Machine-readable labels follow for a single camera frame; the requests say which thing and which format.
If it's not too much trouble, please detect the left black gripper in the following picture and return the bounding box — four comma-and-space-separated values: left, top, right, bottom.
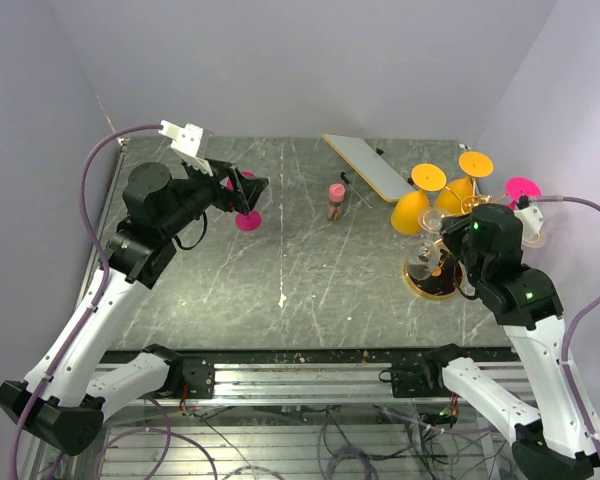
159, 155, 267, 238

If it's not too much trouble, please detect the clear wine glass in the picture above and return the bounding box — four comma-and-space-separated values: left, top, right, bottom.
404, 207, 449, 288
522, 232, 547, 248

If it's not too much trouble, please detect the gold wine glass rack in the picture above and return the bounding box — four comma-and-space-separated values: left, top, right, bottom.
403, 193, 484, 300

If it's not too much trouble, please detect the floor cable bundle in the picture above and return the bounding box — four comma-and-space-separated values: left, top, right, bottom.
94, 399, 531, 480

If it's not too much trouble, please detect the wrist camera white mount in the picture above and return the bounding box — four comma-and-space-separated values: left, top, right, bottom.
514, 195, 544, 243
159, 120, 213, 176

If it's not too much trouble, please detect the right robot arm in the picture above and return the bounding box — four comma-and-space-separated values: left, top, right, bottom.
420, 203, 600, 479

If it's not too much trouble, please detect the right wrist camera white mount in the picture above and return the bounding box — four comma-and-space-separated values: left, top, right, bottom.
514, 195, 544, 243

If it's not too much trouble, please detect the orange wine glass left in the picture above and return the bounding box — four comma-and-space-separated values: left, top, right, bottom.
390, 163, 447, 235

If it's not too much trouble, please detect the orange wine glass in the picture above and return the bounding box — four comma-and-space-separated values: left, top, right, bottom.
434, 150, 494, 215
390, 163, 447, 235

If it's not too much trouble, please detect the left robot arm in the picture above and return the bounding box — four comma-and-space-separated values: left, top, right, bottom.
0, 160, 269, 456

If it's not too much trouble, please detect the small pink capped bottle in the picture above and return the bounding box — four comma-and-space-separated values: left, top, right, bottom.
327, 183, 346, 221

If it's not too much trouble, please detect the aluminium rail frame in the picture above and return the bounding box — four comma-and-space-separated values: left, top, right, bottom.
79, 349, 541, 406

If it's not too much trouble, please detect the orange wine glass right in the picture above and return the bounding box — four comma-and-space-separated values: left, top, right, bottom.
434, 150, 494, 215

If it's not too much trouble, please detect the yellow framed tilted mirror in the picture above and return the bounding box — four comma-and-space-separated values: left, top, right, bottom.
322, 133, 414, 203

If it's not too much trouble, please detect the pink wine glass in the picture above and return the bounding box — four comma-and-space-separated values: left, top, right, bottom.
226, 171, 262, 232
505, 176, 542, 210

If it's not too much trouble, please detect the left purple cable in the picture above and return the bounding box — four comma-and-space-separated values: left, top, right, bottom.
9, 124, 164, 480

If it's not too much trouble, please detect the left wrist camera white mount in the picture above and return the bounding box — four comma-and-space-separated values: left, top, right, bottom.
159, 120, 213, 176

